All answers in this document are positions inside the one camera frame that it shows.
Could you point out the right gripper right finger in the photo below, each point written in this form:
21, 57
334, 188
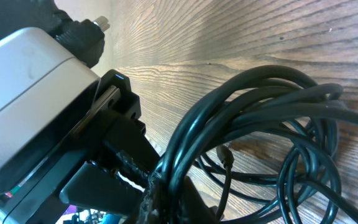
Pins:
192, 208

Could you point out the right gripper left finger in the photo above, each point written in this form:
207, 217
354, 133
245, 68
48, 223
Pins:
153, 207

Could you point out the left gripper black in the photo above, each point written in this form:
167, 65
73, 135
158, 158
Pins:
94, 154

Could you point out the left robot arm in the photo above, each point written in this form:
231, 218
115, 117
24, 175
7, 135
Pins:
84, 39

